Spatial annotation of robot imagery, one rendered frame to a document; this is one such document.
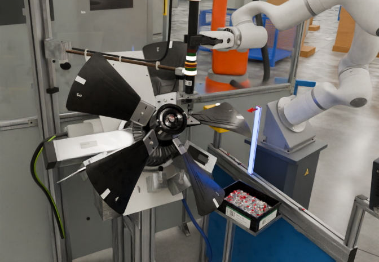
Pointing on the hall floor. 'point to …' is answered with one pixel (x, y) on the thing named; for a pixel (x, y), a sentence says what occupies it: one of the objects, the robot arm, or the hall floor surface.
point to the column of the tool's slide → (47, 113)
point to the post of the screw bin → (229, 241)
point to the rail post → (203, 239)
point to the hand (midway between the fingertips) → (192, 39)
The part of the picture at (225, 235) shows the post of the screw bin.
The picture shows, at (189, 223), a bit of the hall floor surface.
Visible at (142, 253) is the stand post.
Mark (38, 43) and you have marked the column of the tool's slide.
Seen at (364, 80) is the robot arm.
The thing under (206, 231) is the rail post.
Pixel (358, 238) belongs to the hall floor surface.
